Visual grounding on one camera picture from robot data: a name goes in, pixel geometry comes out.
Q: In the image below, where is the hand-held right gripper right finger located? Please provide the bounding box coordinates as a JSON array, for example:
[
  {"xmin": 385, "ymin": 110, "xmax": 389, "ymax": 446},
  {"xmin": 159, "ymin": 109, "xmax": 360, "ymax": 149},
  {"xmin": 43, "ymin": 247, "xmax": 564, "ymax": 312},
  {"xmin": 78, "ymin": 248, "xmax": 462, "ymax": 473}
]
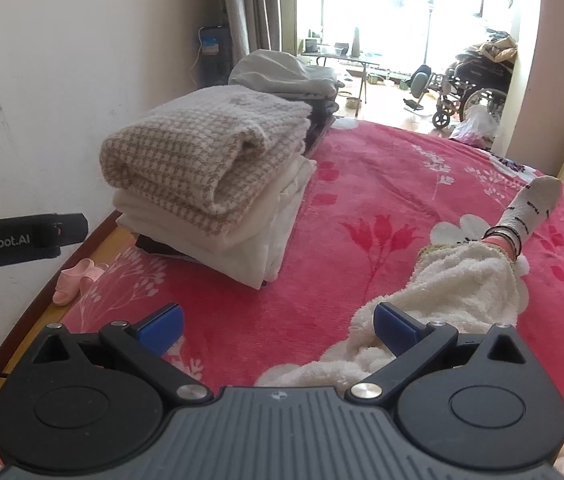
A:
[{"xmin": 346, "ymin": 302, "xmax": 531, "ymax": 404}]

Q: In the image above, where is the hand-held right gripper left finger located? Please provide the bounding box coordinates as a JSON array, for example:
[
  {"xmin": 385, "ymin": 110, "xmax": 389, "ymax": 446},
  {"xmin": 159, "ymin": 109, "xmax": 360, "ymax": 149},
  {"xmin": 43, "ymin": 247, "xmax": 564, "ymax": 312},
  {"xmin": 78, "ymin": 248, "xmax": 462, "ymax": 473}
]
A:
[{"xmin": 32, "ymin": 302, "xmax": 214, "ymax": 404}]

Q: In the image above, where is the beige checked knit cardigan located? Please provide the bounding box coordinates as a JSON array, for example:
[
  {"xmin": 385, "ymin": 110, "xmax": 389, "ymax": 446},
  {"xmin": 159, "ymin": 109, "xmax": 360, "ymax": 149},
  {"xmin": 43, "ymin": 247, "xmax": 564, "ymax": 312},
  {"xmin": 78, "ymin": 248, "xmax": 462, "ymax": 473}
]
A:
[{"xmin": 99, "ymin": 86, "xmax": 312, "ymax": 235}]

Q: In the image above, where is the stack of white folded clothes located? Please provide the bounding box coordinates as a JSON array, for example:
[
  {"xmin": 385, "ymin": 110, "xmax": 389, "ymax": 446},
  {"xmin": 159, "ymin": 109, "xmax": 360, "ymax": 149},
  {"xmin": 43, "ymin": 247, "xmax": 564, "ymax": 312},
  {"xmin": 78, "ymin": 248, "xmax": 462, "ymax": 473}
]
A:
[{"xmin": 112, "ymin": 157, "xmax": 318, "ymax": 290}]

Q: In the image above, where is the stack of dark folded clothes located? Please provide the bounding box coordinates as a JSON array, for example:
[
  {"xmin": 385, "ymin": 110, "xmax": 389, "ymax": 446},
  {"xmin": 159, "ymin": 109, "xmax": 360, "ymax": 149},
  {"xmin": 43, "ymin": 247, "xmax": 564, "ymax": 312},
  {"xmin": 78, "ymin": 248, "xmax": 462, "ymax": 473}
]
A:
[{"xmin": 228, "ymin": 49, "xmax": 343, "ymax": 161}]

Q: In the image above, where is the pink slipper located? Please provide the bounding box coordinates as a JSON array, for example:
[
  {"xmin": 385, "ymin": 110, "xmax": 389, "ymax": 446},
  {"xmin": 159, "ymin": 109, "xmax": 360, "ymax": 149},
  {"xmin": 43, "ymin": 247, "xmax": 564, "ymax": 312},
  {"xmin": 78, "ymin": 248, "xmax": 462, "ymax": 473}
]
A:
[
  {"xmin": 82, "ymin": 262, "xmax": 111, "ymax": 292},
  {"xmin": 53, "ymin": 260, "xmax": 96, "ymax": 306}
]

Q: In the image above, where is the pink floral blanket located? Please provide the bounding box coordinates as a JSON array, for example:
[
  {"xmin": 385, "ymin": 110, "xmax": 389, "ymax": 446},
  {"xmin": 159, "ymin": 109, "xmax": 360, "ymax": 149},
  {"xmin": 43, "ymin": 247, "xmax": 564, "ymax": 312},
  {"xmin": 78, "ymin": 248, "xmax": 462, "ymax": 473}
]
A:
[{"xmin": 0, "ymin": 117, "xmax": 564, "ymax": 480}]

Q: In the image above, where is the white plastic bag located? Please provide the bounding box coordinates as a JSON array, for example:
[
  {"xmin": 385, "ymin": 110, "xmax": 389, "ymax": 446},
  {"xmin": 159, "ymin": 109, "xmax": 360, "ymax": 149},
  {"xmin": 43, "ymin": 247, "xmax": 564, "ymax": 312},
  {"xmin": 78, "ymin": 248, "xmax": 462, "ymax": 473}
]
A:
[{"xmin": 449, "ymin": 104, "xmax": 503, "ymax": 144}]

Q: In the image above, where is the black wheelchair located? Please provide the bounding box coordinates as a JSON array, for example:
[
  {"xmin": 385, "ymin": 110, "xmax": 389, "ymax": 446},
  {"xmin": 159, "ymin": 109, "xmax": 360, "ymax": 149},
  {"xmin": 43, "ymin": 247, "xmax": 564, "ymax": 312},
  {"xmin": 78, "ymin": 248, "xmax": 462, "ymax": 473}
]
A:
[{"xmin": 432, "ymin": 45, "xmax": 518, "ymax": 129}]

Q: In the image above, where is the folding table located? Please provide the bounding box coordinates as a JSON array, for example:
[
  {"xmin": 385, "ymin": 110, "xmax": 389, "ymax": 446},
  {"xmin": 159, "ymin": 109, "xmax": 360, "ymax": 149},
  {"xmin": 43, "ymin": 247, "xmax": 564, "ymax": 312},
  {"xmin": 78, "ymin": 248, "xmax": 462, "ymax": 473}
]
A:
[{"xmin": 302, "ymin": 42, "xmax": 381, "ymax": 106}]

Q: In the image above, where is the beige padded jacket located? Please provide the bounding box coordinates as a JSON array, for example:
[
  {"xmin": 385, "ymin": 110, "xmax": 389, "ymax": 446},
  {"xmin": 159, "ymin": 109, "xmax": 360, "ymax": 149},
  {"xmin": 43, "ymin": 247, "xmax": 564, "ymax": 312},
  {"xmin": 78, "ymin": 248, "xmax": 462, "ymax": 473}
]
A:
[{"xmin": 479, "ymin": 30, "xmax": 519, "ymax": 64}]

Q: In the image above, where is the grey curtain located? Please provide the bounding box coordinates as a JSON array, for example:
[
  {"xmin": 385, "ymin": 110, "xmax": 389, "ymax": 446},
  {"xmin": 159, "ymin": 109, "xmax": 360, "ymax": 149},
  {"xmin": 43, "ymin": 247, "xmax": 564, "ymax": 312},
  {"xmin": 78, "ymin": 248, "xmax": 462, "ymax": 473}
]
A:
[{"xmin": 217, "ymin": 0, "xmax": 298, "ymax": 59}]

